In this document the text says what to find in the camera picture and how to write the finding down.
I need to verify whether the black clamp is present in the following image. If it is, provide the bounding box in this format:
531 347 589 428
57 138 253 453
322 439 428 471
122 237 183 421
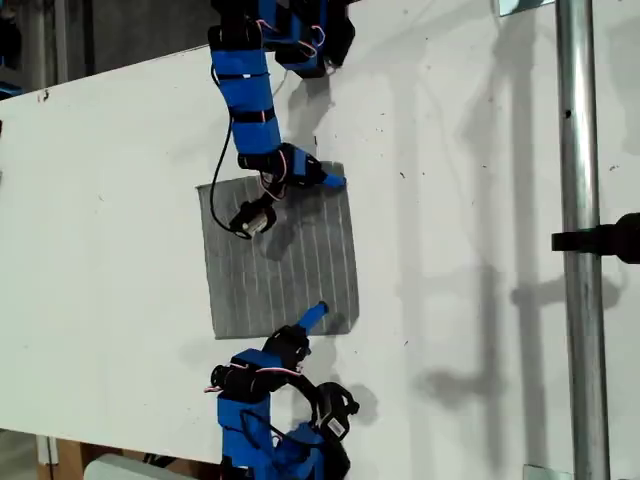
551 212 640 265

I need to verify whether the gripper camera cable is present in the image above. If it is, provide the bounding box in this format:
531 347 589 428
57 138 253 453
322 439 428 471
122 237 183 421
209 127 239 234
239 408 286 444

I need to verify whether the steel post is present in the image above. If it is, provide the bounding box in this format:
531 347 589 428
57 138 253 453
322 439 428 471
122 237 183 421
553 0 612 480

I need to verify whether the gripper camera stalk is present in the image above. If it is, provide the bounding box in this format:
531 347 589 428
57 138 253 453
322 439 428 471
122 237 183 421
252 187 289 214
279 372 324 416

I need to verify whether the grey striped towel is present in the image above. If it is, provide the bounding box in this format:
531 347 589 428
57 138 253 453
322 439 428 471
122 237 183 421
195 160 362 341

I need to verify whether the white rounded object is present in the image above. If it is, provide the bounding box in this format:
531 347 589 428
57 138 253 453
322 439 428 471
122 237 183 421
83 452 171 480

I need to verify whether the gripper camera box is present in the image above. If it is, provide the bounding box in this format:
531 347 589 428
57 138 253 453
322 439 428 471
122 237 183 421
228 199 278 242
312 382 361 444

